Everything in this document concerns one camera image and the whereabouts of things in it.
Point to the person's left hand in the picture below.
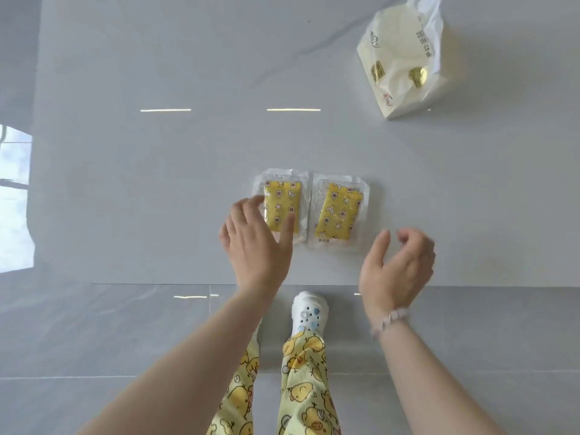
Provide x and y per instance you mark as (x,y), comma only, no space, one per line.
(253,249)

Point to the person's right hand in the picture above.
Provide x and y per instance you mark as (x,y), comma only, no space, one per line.
(394,280)

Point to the person's right thumb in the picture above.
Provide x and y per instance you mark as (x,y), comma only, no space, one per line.
(382,246)

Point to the person's left thumb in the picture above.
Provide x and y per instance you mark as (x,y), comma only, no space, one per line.
(288,227)

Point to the person's left forearm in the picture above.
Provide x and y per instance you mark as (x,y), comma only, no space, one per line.
(190,362)

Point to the person's right forearm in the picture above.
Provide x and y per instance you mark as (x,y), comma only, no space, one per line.
(426,380)

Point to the clear packet with yellow sheet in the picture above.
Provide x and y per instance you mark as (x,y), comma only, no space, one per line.
(281,194)
(337,212)

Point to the white clog shoe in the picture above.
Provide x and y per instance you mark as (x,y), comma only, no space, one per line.
(309,310)

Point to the yellow duck print trousers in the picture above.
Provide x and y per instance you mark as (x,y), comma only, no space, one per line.
(303,385)

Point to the cream tissue pack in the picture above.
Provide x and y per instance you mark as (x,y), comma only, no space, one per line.
(408,54)

